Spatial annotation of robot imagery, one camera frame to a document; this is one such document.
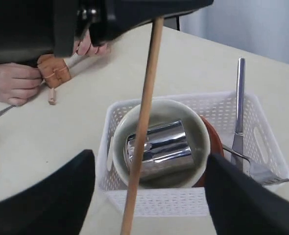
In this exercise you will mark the brown red plate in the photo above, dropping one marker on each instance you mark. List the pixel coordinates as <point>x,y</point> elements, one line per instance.
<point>216,147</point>

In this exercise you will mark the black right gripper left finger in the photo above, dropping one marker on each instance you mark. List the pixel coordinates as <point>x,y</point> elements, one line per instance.
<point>56,205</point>

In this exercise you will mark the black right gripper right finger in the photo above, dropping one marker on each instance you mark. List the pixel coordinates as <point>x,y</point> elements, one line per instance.
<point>240,206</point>

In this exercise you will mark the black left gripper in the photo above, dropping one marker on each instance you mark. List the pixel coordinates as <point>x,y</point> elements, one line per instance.
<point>108,19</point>

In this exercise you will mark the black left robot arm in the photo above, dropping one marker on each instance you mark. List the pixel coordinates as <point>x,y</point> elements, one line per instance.
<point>42,26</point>

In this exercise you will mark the steel table knife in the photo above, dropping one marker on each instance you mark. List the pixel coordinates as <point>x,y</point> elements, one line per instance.
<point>238,135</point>

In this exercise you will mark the shiny steel cup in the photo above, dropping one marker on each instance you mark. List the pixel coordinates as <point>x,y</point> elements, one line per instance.
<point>166,151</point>

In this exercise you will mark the cream ceramic bowl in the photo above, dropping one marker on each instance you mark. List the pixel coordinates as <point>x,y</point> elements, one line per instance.
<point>162,111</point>

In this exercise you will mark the steel fork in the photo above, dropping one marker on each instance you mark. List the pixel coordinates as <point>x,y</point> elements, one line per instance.
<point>259,172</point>

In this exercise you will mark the person's second hand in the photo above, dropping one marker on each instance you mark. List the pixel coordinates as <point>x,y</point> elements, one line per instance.
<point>84,47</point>

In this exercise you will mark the person's hand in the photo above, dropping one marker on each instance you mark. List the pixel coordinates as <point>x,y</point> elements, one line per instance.
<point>18,83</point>

